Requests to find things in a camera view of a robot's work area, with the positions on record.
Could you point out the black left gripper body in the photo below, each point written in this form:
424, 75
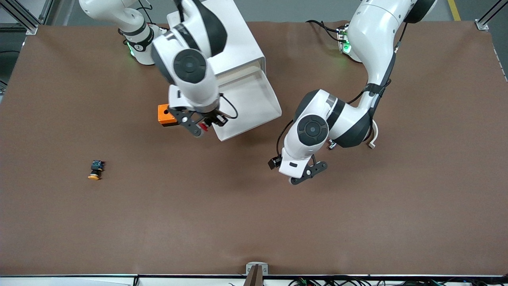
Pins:
272, 163

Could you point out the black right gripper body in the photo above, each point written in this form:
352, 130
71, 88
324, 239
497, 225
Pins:
212, 116

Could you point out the red mushroom push button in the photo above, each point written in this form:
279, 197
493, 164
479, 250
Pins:
204, 126

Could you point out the white cabinet drawer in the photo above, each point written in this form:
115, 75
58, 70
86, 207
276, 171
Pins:
250, 103

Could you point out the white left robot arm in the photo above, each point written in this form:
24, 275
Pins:
313, 129

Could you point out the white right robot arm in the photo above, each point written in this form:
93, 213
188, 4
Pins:
190, 65

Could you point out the white drawer cabinet housing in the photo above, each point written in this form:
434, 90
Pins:
242, 43

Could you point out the yellow mushroom push button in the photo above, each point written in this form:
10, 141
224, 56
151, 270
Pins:
96, 166

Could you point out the silver metal fitting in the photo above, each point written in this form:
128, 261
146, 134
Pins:
331, 145

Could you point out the orange button enclosure box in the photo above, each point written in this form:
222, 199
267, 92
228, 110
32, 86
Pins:
163, 115

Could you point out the white curved plastic bracket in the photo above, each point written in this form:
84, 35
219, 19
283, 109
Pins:
376, 137

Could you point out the grey camera stand bracket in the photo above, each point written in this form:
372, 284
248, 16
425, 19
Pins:
256, 270

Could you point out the aluminium frame profile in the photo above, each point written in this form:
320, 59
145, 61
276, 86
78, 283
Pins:
47, 10
31, 28
481, 25

